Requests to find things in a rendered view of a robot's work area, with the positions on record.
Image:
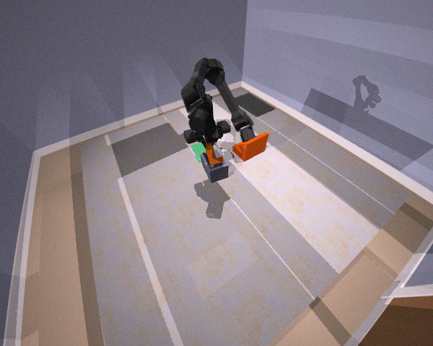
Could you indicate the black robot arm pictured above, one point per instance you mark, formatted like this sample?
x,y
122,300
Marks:
x,y
202,110

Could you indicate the orange l-shaped part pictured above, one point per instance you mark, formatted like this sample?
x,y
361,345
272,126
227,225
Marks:
x,y
211,154

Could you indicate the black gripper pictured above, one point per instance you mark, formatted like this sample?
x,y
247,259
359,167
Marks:
x,y
191,136

